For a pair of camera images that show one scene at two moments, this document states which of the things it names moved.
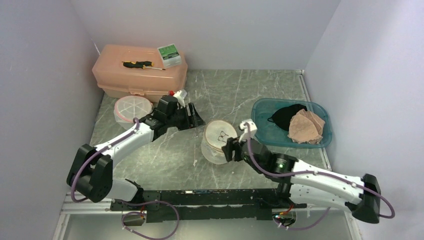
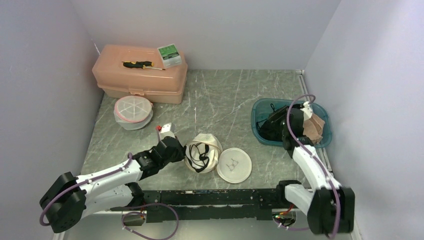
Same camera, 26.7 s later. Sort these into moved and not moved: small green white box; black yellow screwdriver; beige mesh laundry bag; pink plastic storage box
Moved: beige mesh laundry bag
Not moved: black yellow screwdriver; pink plastic storage box; small green white box
